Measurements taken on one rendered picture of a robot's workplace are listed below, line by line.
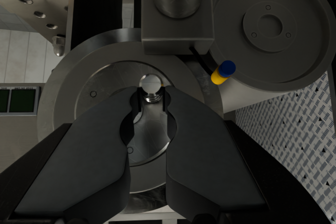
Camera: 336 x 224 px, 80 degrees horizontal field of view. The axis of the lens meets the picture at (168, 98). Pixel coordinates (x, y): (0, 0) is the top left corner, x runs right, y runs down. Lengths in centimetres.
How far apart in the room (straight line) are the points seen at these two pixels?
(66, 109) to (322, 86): 23
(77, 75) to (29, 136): 41
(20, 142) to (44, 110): 40
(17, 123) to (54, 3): 29
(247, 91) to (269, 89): 2
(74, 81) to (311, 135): 23
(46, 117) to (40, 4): 31
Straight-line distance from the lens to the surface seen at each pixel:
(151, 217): 53
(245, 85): 18
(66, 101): 17
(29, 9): 49
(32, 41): 308
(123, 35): 18
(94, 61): 17
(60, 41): 57
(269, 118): 32
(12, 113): 59
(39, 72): 292
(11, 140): 60
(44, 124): 18
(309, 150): 26
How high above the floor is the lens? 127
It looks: 10 degrees down
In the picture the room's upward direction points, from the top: 179 degrees clockwise
